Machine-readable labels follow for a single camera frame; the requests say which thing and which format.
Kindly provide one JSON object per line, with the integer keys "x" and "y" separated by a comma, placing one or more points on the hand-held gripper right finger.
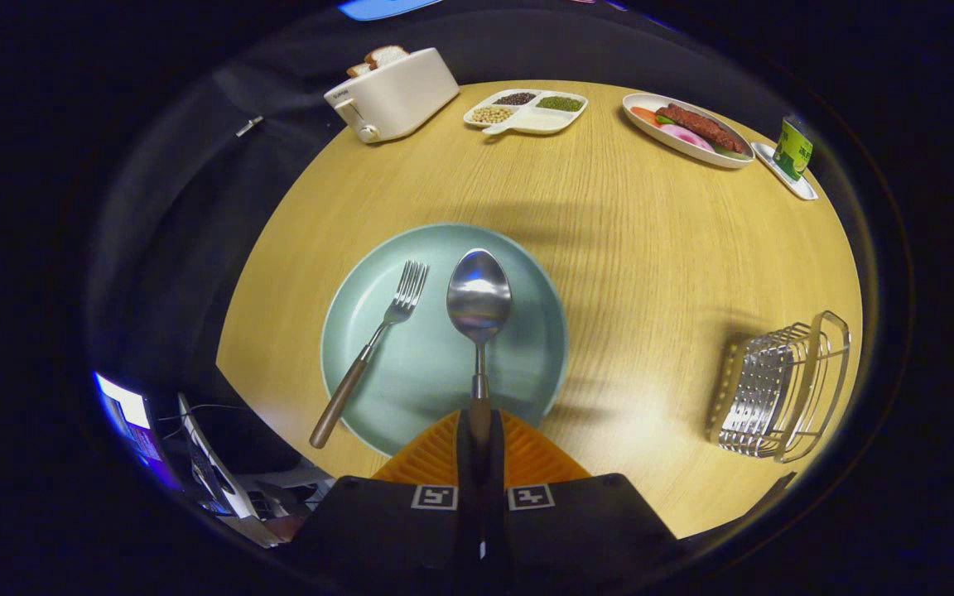
{"x": 585, "y": 530}

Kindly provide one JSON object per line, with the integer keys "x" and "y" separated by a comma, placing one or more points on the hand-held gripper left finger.
{"x": 386, "y": 530}

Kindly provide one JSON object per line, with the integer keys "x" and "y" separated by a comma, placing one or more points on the light green round plate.
{"x": 427, "y": 381}

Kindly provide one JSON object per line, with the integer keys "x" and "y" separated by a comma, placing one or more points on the white desk device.
{"x": 220, "y": 488}

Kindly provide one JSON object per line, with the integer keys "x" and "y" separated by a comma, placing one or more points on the white oval food plate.
{"x": 692, "y": 153}

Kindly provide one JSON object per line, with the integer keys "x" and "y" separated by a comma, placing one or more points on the white square coaster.
{"x": 792, "y": 186}

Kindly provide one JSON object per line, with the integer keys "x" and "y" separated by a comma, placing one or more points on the green lettuce leaf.
{"x": 729, "y": 152}

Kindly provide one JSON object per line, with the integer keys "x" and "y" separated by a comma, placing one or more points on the pink ham slice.
{"x": 684, "y": 136}

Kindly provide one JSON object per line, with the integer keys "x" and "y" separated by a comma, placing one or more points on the white divided bean dish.
{"x": 539, "y": 122}

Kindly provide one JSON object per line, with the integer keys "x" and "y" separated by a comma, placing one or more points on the orange carrot slice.
{"x": 644, "y": 115}

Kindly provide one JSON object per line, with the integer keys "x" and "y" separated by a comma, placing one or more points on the brown meat piece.
{"x": 701, "y": 126}

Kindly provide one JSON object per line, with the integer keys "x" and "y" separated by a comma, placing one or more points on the silver cloth clip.
{"x": 249, "y": 126}

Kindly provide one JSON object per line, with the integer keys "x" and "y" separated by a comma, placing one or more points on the white toaster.
{"x": 402, "y": 99}

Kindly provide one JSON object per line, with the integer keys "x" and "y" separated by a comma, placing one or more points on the green label water bottle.
{"x": 793, "y": 149}

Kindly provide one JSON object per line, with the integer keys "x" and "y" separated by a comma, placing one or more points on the brown bread slice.
{"x": 358, "y": 70}

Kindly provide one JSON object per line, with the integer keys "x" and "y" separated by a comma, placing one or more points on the light bread slice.
{"x": 386, "y": 55}

